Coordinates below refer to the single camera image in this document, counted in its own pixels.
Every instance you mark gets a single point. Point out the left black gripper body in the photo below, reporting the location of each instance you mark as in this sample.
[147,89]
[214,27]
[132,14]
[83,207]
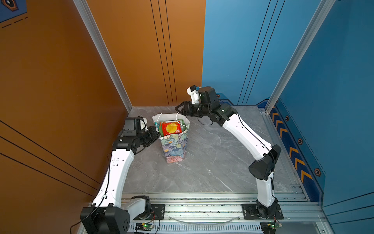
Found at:
[146,138]

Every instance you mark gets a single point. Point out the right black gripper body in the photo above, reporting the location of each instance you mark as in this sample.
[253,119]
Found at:
[197,109]

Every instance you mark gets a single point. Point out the small red snack packet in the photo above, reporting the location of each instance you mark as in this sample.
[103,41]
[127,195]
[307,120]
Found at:
[170,127]

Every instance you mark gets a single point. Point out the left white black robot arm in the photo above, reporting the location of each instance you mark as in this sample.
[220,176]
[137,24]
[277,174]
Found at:
[106,214]

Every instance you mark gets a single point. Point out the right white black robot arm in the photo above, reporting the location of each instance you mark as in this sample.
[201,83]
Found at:
[265,154]

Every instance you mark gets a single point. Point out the left circuit board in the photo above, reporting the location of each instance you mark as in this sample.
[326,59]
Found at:
[144,227]

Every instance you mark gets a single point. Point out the circuit board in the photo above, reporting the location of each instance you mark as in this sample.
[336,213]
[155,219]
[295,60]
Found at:
[270,228]
[144,227]

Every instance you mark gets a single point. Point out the right circuit board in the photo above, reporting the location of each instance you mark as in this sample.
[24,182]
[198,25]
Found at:
[270,228]

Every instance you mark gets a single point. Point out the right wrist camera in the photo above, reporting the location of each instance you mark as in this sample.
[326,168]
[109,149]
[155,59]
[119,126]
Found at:
[203,95]

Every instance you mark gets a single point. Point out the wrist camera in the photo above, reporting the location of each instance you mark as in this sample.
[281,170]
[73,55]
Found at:
[135,124]
[203,95]

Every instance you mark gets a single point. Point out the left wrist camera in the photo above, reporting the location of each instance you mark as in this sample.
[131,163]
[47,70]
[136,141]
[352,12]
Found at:
[135,124]

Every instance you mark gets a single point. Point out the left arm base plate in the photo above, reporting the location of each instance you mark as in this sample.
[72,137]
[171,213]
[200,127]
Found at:
[157,211]

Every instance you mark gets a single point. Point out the aluminium rail frame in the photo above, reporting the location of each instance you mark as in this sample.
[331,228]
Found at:
[221,213]

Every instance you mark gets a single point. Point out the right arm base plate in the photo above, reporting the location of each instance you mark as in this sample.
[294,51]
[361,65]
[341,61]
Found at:
[256,211]

